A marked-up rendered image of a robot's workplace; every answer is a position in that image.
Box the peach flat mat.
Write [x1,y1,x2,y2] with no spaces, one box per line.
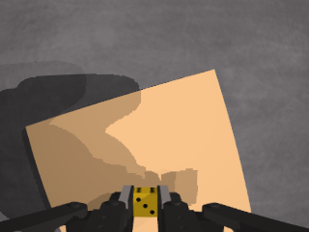
[26,70,251,213]

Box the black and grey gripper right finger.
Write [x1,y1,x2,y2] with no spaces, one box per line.
[157,186,309,232]

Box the yellow die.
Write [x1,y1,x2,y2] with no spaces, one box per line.
[133,188,157,218]

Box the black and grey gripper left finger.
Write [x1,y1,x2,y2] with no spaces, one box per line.
[0,186,134,232]

